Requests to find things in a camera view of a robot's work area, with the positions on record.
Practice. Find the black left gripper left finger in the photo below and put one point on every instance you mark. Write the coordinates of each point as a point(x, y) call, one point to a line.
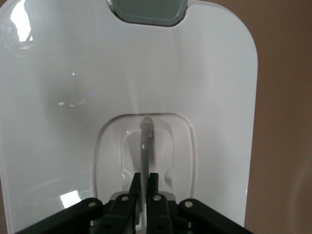
point(117, 214)

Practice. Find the white plastic box lid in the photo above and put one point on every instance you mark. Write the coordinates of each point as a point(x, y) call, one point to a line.
point(73, 97)

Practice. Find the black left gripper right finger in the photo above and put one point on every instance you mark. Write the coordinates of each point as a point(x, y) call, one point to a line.
point(161, 214)

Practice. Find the grey lid latch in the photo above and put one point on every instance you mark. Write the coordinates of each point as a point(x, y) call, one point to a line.
point(146, 12)

